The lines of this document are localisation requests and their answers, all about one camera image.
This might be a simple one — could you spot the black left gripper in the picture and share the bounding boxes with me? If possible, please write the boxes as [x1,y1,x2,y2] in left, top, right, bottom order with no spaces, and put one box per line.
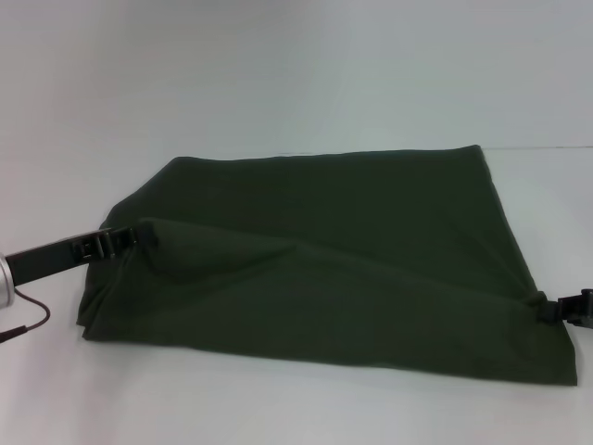
[6,221,158,285]

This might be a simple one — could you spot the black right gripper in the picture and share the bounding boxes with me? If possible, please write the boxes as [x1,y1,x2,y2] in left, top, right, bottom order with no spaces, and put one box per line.
[538,288,593,331]

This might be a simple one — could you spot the dark green t-shirt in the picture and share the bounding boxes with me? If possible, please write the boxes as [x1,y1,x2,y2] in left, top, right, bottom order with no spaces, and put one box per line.
[76,144,580,388]

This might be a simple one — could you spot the left gripper cable with plug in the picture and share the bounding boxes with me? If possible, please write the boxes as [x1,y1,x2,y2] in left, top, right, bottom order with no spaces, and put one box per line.
[0,286,50,344]

